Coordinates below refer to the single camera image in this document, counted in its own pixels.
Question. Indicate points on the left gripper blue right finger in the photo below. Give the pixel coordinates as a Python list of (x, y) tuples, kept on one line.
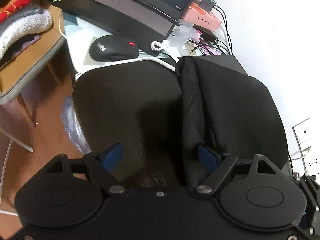
[(218, 166)]

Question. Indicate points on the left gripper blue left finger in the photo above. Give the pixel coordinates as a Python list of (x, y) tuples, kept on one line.
[(101, 164)]

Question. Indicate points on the black ThinkPad mouse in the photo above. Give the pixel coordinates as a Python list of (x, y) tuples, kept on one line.
[(113, 48)]

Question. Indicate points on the white mouse pad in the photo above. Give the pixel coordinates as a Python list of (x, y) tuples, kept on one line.
[(80, 34)]

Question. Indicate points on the tan padded chair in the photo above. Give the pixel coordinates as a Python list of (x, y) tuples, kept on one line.
[(26, 66)]

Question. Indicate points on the pink power strip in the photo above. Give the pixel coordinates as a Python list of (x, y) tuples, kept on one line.
[(198, 16)]

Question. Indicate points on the laptop computer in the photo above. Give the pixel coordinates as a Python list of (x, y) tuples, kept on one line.
[(143, 21)]

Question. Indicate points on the black charger adapter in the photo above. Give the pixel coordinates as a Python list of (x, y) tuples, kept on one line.
[(207, 5)]

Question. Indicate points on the white wall socket panel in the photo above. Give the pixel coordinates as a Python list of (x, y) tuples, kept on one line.
[(306, 158)]

